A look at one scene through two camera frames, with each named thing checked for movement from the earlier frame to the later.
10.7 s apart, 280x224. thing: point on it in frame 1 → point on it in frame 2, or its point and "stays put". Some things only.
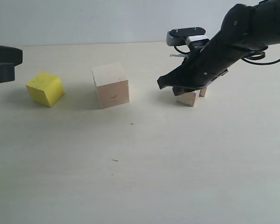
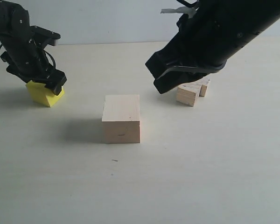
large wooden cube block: (112, 85) → (121, 119)
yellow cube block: (45, 89) stays put
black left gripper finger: (3, 60) → (56, 80)
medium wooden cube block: (190, 98) stays put
